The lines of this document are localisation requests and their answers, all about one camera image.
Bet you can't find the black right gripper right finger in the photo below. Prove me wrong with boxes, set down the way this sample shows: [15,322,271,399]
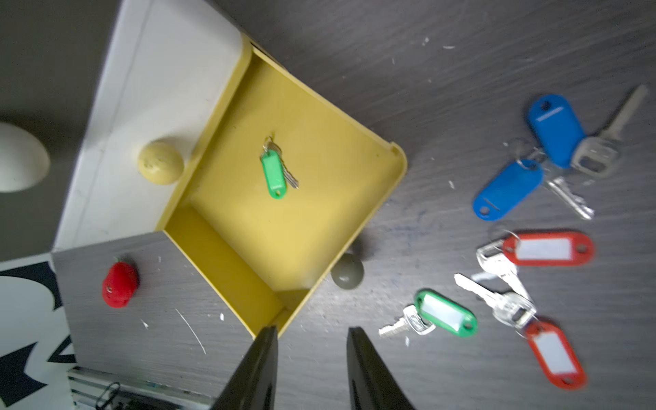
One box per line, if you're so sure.
[346,327,414,410]

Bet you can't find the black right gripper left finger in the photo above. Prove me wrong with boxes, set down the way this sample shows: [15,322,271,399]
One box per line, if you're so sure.
[210,326,278,410]

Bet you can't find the green tagged key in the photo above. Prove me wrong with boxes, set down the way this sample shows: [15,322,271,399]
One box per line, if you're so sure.
[379,290,478,338]
[260,134,299,200]

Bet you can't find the yellow bottom drawer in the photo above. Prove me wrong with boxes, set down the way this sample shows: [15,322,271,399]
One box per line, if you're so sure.
[157,38,408,335]

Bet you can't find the red tagged key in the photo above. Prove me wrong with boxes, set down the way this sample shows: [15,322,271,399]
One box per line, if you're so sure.
[476,231,596,300]

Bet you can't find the drawer unit olive cream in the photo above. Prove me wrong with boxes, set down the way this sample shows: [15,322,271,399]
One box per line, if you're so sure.
[1,1,244,261]

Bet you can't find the red toy with eyes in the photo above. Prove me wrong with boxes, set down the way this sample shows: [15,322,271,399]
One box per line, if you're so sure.
[102,261,140,309]

